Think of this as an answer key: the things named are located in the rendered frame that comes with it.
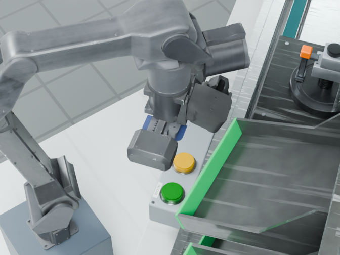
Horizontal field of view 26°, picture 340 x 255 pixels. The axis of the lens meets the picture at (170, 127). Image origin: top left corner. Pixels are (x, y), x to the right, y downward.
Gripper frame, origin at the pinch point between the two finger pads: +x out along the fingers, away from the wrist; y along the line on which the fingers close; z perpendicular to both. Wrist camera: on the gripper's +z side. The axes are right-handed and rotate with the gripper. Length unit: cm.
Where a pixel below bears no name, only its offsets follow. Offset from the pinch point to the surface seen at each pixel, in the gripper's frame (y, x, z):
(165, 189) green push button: 6.3, 28.3, -2.9
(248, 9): 67, 39, -3
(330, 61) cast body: 36.8, 17.4, 19.6
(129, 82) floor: 102, 126, -50
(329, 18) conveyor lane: 65, 34, 17
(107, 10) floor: 134, 126, -72
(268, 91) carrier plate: 34.9, 28.5, 9.3
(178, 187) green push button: 7.4, 28.2, -0.8
